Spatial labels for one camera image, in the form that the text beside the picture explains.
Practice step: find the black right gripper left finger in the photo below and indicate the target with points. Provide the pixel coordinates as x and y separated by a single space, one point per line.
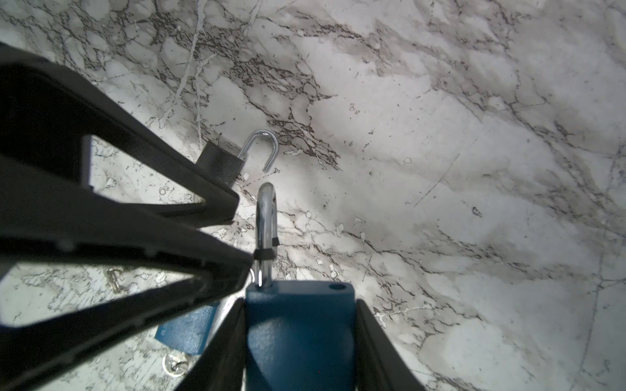
222 365

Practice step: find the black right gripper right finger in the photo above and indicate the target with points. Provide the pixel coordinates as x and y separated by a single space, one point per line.
378 365

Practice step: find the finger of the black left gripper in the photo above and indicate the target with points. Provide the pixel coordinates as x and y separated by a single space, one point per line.
49 113
47 219

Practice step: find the blue padlock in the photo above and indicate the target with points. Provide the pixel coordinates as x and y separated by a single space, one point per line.
191 333
300 333

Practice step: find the silver key on table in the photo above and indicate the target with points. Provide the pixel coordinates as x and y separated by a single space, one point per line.
175 364

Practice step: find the black padlock upper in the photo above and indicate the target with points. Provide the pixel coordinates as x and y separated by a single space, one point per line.
226 167

